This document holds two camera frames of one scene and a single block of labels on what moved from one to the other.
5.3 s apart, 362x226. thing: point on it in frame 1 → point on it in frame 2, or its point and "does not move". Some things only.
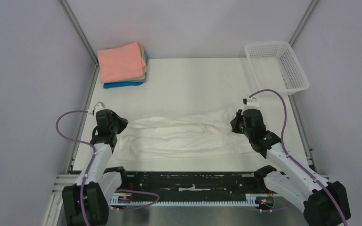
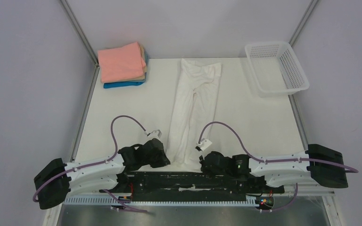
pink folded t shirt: x=120 y=64 does not move
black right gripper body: x=237 y=120 → x=207 y=160
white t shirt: x=208 y=135 → x=195 y=113
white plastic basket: x=275 y=65 does not move
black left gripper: x=123 y=122 → x=163 y=161
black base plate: x=196 y=186 does not move
